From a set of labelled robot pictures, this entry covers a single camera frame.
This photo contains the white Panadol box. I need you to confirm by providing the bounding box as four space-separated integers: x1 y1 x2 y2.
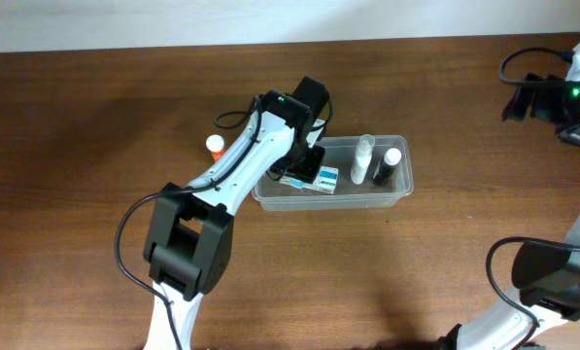
280 166 339 194

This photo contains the white spray bottle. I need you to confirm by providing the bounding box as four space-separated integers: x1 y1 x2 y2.
351 134 375 185

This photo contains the black bottle white cap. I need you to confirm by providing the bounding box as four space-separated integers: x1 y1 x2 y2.
372 148 402 187

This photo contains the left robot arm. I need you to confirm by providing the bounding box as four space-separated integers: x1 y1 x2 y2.
143 77 332 349

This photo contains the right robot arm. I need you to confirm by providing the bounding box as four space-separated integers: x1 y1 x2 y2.
435 73 580 349

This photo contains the clear plastic container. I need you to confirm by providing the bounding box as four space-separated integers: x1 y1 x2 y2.
252 135 414 211

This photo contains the orange effervescent tablet tube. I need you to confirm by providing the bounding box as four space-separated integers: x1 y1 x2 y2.
206 134 225 161

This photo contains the right black cable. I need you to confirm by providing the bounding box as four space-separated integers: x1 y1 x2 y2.
497 46 575 89

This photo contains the black cable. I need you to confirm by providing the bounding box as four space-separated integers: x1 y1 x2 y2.
497 46 575 89
114 94 334 350

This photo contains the left black cable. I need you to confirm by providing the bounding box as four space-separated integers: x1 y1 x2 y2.
114 94 334 350

